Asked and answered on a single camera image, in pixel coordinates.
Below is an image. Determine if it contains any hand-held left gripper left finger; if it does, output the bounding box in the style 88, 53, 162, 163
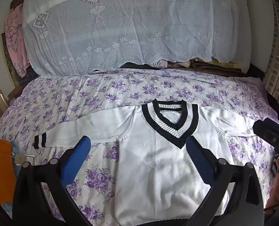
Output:
12, 135, 100, 226

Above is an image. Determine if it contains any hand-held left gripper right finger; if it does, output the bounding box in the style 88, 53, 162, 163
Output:
182, 137, 265, 226

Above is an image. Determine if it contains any white sweater with black stripes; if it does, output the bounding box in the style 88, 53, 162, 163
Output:
34, 99, 258, 226

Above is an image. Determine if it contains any person's right hand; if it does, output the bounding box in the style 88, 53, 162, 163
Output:
271, 157, 279, 178

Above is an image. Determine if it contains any paper tag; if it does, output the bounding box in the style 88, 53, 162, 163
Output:
14, 154, 35, 165

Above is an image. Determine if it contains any purple floral bed sheet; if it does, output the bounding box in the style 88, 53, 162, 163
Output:
0, 68, 279, 226

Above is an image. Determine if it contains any brick patterned cloth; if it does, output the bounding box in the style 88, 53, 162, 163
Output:
263, 0, 279, 113

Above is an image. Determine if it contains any orange cloth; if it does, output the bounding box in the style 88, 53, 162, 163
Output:
0, 139, 17, 205

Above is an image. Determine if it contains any folded brown blanket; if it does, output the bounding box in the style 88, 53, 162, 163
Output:
190, 58, 247, 73

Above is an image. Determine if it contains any dark patterned blanket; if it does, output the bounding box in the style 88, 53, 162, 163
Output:
18, 67, 40, 89

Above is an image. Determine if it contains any green patterned cloth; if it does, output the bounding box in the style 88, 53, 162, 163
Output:
2, 34, 21, 95

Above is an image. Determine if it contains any pink floral blanket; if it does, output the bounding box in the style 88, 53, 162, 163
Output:
4, 5, 30, 72

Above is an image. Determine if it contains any white lace cover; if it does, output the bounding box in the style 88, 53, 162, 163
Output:
22, 0, 252, 77

